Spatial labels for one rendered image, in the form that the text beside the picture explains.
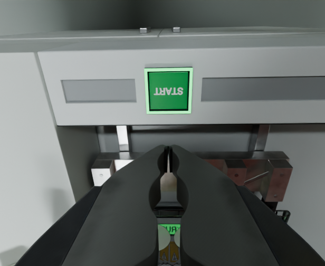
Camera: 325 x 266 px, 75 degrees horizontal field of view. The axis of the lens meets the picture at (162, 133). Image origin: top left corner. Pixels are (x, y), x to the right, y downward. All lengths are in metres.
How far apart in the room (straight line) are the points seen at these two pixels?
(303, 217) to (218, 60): 0.52
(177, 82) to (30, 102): 0.18
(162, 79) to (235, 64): 0.09
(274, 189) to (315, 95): 0.20
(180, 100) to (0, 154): 0.26
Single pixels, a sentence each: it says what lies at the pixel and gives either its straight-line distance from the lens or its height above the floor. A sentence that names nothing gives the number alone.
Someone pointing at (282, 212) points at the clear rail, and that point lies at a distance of 0.52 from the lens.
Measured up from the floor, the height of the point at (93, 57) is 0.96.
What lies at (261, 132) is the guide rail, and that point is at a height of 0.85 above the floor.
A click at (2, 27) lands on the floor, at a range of 1.49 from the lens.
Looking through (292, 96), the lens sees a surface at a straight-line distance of 0.31.
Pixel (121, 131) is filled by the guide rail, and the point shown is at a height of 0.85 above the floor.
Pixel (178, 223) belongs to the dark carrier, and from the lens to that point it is 0.49.
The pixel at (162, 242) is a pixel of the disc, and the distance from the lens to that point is 0.54.
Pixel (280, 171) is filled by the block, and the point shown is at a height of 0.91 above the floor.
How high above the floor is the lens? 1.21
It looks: 63 degrees down
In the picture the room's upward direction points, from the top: 177 degrees counter-clockwise
